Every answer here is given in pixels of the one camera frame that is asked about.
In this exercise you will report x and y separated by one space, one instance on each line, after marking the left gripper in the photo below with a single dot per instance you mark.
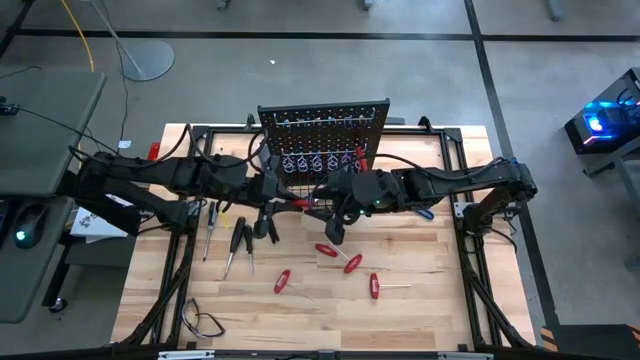
265 187

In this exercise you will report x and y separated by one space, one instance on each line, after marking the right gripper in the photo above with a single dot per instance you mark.
342 192

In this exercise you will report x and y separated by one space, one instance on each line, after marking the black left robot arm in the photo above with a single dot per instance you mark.
150 172

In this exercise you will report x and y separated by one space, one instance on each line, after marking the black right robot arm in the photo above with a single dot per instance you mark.
450 182

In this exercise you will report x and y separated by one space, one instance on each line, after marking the black metal peg board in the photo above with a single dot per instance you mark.
325 135

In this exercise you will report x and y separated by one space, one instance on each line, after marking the yellow zip tie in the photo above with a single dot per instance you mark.
224 220

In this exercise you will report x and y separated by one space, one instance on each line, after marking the chrome multi-hook rack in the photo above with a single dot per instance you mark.
320 120

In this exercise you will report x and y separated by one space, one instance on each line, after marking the red clamp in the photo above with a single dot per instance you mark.
154 151

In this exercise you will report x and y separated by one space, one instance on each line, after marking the clear safety glasses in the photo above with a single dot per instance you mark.
183 316

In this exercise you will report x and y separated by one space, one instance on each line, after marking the white floor tag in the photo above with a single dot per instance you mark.
124 144

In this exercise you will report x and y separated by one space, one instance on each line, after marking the white paper sheets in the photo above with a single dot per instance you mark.
92 225

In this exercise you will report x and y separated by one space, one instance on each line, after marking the grey round-base floor stand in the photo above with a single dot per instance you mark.
150 60

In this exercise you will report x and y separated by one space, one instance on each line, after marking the grey desk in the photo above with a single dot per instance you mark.
40 150

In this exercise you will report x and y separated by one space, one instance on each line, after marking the black computer mouse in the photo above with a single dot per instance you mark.
30 225

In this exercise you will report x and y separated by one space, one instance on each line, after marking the computer tower with blue lights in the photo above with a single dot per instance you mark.
595 125

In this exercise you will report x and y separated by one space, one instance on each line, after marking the silver rail bracket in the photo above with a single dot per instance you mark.
185 355
465 356

